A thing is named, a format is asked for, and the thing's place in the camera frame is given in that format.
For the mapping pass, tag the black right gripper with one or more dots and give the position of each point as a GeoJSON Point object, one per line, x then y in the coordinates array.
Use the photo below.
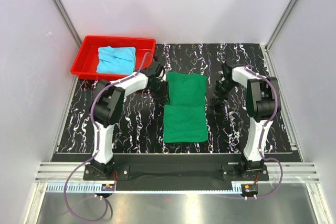
{"type": "Point", "coordinates": [218, 98]}

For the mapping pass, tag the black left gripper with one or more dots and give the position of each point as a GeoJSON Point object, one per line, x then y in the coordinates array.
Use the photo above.
{"type": "Point", "coordinates": [163, 96]}

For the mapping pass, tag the green t-shirt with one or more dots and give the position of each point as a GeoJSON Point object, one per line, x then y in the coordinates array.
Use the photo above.
{"type": "Point", "coordinates": [185, 115]}

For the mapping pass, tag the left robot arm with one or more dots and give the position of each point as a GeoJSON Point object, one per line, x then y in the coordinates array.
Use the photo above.
{"type": "Point", "coordinates": [106, 109]}

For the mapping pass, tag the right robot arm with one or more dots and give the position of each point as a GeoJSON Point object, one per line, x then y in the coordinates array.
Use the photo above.
{"type": "Point", "coordinates": [262, 106]}

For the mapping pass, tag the blue folded t-shirt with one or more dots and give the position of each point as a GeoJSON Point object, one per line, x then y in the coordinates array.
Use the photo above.
{"type": "Point", "coordinates": [120, 60]}

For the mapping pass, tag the red plastic bin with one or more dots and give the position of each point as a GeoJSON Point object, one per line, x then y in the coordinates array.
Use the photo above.
{"type": "Point", "coordinates": [85, 64]}

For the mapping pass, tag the aluminium front rail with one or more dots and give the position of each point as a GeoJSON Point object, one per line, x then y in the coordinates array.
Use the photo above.
{"type": "Point", "coordinates": [59, 177]}

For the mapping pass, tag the aluminium frame post right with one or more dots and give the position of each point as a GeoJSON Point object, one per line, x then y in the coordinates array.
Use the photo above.
{"type": "Point", "coordinates": [282, 21]}

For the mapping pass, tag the aluminium frame post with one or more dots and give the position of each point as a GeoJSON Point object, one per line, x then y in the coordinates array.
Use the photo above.
{"type": "Point", "coordinates": [282, 21]}
{"type": "Point", "coordinates": [67, 20]}

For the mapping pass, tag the aluminium frame post left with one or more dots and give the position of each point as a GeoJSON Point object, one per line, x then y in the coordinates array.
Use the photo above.
{"type": "Point", "coordinates": [67, 20]}

